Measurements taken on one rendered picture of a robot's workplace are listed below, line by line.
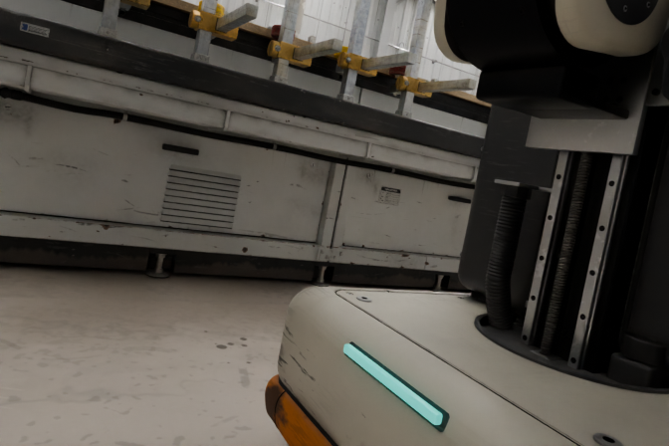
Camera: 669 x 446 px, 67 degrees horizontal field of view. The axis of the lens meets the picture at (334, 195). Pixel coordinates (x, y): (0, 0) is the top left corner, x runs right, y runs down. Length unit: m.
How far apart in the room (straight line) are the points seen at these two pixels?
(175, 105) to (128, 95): 0.13
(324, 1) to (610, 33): 9.50
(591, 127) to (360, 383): 0.44
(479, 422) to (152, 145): 1.45
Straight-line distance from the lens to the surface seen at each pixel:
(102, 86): 1.54
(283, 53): 1.64
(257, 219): 1.91
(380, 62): 1.68
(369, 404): 0.65
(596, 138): 0.74
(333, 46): 1.43
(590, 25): 0.58
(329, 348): 0.72
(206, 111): 1.58
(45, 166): 1.76
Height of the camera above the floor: 0.47
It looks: 3 degrees down
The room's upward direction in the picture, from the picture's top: 11 degrees clockwise
